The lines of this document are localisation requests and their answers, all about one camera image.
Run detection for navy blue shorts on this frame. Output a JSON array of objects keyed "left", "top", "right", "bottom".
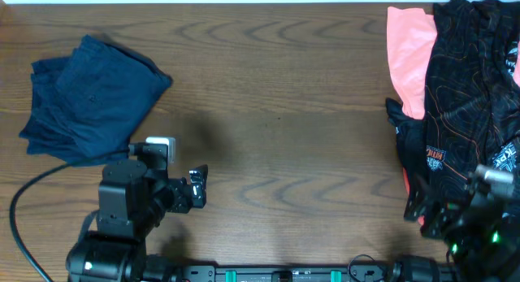
[{"left": 36, "top": 35, "right": 173, "bottom": 163}]

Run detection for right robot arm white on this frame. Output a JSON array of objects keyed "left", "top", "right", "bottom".
[{"left": 388, "top": 177, "right": 519, "bottom": 281}]

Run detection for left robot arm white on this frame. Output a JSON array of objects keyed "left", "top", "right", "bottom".
[{"left": 66, "top": 159, "right": 209, "bottom": 282}]

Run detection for black patterned shirt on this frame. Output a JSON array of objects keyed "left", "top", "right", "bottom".
[{"left": 384, "top": 0, "right": 520, "bottom": 218}]

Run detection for folded navy shorts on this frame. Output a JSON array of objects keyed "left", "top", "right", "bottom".
[{"left": 19, "top": 57, "right": 83, "bottom": 163}]

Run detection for pink garment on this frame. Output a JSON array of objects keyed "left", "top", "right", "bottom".
[{"left": 385, "top": 6, "right": 520, "bottom": 226}]

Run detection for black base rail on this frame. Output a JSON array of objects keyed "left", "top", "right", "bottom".
[{"left": 180, "top": 254, "right": 462, "bottom": 282}]

